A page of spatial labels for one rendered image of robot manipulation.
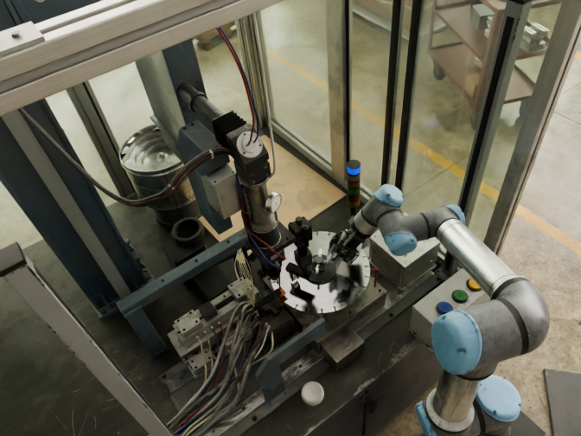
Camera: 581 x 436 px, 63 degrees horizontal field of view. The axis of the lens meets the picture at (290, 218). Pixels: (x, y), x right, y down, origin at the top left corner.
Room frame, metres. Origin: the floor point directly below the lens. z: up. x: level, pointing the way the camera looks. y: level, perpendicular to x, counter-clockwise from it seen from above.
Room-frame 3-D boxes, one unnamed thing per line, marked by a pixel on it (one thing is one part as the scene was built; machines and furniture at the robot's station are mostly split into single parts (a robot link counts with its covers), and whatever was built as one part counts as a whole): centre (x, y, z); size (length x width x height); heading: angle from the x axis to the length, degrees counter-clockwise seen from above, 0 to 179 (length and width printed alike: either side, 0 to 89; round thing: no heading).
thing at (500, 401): (0.43, -0.46, 0.91); 0.13 x 0.12 x 0.14; 99
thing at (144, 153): (1.50, 0.47, 0.93); 0.31 x 0.31 x 0.36
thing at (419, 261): (1.04, -0.39, 0.82); 0.18 x 0.18 x 0.15; 30
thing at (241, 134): (0.96, 0.14, 1.45); 0.35 x 0.07 x 0.28; 30
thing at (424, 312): (0.79, -0.49, 0.82); 0.28 x 0.11 x 0.15; 120
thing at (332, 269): (0.92, -0.07, 0.96); 0.11 x 0.11 x 0.03
